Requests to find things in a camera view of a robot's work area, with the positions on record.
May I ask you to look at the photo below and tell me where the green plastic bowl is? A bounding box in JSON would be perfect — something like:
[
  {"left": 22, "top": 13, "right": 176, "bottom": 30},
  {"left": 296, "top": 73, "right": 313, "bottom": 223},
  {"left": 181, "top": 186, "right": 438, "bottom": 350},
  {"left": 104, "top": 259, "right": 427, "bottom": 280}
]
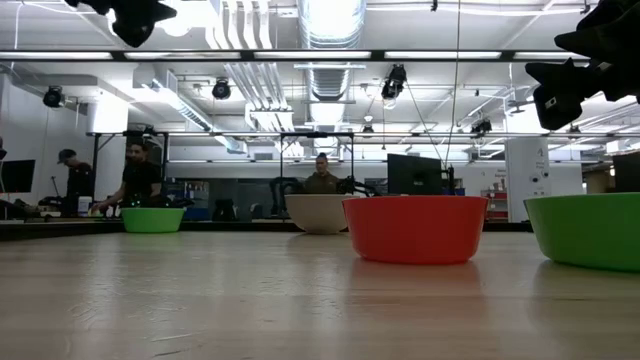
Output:
[
  {"left": 120, "top": 207, "right": 187, "bottom": 235},
  {"left": 523, "top": 192, "right": 640, "bottom": 274}
]

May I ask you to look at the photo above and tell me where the cream plastic bowl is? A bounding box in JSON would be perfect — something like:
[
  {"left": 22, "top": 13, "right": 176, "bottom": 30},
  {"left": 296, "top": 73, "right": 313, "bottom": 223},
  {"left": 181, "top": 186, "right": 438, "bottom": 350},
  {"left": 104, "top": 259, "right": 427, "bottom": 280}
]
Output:
[{"left": 284, "top": 193, "right": 352, "bottom": 235}]

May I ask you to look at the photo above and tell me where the red plastic bowl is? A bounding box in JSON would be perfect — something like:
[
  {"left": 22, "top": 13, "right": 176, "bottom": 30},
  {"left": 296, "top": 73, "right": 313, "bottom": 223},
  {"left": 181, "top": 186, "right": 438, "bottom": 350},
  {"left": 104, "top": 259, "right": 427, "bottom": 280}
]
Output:
[{"left": 342, "top": 195, "right": 489, "bottom": 266}]

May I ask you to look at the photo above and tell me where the red shelf unit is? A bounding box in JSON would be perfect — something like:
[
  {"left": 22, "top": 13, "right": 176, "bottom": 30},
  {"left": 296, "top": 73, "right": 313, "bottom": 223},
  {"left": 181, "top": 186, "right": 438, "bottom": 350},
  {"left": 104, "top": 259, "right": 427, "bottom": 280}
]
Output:
[{"left": 480, "top": 188, "right": 509, "bottom": 222}]

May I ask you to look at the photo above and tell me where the black ceiling spotlight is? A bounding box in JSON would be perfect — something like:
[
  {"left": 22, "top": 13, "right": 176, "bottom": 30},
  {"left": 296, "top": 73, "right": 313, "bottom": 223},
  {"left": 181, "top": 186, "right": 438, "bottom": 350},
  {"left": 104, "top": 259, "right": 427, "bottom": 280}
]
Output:
[
  {"left": 380, "top": 63, "right": 408, "bottom": 101},
  {"left": 211, "top": 78, "right": 233, "bottom": 101},
  {"left": 42, "top": 85, "right": 65, "bottom": 109},
  {"left": 469, "top": 117, "right": 494, "bottom": 136}
]

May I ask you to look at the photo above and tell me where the black computer monitor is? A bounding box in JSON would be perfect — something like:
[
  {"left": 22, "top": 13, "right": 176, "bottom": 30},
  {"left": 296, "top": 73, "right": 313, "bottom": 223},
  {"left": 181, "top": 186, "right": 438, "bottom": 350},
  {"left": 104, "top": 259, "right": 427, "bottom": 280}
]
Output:
[
  {"left": 0, "top": 159, "right": 37, "bottom": 195},
  {"left": 386, "top": 153, "right": 444, "bottom": 197},
  {"left": 612, "top": 151, "right": 640, "bottom": 194}
]

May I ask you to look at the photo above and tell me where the white pillar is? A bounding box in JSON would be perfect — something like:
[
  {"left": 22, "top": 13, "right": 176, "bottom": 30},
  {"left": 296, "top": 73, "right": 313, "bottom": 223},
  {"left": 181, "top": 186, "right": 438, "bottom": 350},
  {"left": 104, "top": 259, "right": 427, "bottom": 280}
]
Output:
[{"left": 504, "top": 136, "right": 553, "bottom": 224}]

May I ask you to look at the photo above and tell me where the person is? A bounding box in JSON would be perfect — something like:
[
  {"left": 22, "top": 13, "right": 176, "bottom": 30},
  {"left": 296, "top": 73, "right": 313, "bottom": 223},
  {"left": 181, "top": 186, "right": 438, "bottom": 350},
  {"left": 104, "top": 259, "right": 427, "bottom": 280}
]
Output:
[
  {"left": 303, "top": 152, "right": 342, "bottom": 196},
  {"left": 56, "top": 148, "right": 96, "bottom": 217},
  {"left": 91, "top": 141, "right": 167, "bottom": 214}
]

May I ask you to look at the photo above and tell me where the black backpack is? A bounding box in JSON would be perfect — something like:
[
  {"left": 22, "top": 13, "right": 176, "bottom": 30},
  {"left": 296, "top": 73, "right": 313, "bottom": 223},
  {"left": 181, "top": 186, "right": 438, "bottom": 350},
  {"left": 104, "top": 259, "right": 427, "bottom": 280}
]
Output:
[{"left": 212, "top": 198, "right": 237, "bottom": 222}]

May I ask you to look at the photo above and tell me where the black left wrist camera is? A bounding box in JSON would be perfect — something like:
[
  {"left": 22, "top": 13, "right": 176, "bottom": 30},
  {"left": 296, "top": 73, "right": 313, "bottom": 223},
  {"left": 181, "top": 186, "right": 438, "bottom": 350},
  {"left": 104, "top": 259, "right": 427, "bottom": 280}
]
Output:
[{"left": 112, "top": 19, "right": 158, "bottom": 49}]

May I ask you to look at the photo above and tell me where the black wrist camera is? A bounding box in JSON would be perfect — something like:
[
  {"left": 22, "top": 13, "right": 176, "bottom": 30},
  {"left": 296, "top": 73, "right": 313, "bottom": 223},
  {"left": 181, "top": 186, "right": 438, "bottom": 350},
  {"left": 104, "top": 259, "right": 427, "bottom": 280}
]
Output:
[
  {"left": 524, "top": 58, "right": 604, "bottom": 132},
  {"left": 112, "top": 19, "right": 158, "bottom": 49}
]

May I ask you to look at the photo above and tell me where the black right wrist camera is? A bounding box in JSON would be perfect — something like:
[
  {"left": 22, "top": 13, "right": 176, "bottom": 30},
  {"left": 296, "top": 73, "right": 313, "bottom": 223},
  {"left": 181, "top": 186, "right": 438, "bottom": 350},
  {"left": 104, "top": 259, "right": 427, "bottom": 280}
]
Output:
[{"left": 524, "top": 58, "right": 604, "bottom": 132}]

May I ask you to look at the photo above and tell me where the black background rig frame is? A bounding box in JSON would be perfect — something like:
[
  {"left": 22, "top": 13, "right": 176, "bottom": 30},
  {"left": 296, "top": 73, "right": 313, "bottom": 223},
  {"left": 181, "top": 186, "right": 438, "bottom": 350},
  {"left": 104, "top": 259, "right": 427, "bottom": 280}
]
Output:
[{"left": 85, "top": 129, "right": 357, "bottom": 221}]

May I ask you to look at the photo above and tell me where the silver ceiling duct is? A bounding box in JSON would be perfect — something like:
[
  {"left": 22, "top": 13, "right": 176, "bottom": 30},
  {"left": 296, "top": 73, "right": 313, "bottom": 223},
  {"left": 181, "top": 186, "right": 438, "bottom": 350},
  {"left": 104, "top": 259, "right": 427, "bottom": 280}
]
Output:
[{"left": 297, "top": 0, "right": 367, "bottom": 102}]

